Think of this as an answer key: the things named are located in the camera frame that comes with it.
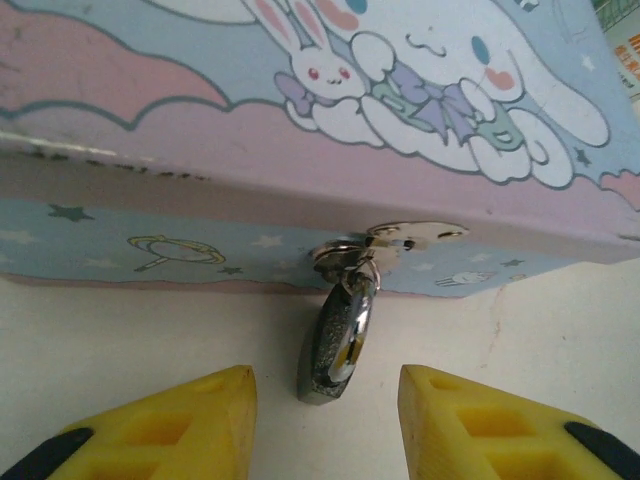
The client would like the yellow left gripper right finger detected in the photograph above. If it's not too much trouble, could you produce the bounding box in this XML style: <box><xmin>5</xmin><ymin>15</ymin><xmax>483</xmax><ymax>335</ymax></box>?
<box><xmin>398</xmin><ymin>364</ymin><xmax>640</xmax><ymax>480</ymax></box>

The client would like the pastel cartoon bunny box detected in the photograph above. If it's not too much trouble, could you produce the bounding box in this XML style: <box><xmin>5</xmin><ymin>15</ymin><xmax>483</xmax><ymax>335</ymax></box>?
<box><xmin>0</xmin><ymin>0</ymin><xmax>640</xmax><ymax>302</ymax></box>

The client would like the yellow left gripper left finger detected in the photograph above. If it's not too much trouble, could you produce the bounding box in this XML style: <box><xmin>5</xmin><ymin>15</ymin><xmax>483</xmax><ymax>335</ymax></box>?
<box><xmin>0</xmin><ymin>364</ymin><xmax>260</xmax><ymax>480</ymax></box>

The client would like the silver metal hasp latch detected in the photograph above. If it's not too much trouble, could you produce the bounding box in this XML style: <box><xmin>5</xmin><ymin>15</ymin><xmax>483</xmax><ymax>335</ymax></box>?
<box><xmin>311</xmin><ymin>221</ymin><xmax>471</xmax><ymax>274</ymax></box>

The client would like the silver padlock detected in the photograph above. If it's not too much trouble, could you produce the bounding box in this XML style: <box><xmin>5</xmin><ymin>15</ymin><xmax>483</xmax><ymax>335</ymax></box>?
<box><xmin>296</xmin><ymin>263</ymin><xmax>383</xmax><ymax>402</ymax></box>

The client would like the green and orange package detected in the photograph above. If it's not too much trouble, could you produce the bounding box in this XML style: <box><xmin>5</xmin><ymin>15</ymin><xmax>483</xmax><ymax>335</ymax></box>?
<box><xmin>593</xmin><ymin>0</ymin><xmax>640</xmax><ymax>101</ymax></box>

